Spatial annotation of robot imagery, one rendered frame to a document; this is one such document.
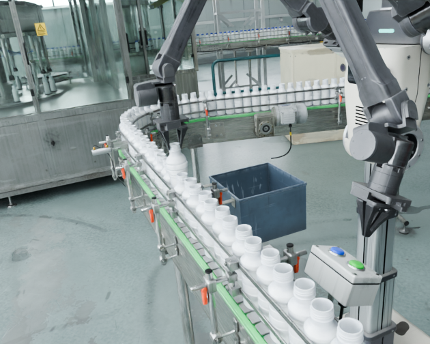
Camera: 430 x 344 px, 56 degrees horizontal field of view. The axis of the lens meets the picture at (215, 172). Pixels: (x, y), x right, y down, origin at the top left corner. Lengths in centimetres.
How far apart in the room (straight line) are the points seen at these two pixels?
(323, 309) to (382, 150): 30
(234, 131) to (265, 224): 121
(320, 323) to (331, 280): 21
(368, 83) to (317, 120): 206
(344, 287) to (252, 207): 81
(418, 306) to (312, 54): 336
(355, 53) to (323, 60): 440
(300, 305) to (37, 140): 378
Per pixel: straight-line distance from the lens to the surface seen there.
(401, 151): 84
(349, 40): 85
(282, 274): 79
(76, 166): 441
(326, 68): 528
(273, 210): 168
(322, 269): 93
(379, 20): 143
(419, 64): 135
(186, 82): 651
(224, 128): 277
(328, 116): 292
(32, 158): 437
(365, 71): 85
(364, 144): 78
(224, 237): 98
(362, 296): 91
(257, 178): 196
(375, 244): 156
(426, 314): 263
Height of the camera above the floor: 162
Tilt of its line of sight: 21 degrees down
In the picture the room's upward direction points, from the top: 5 degrees counter-clockwise
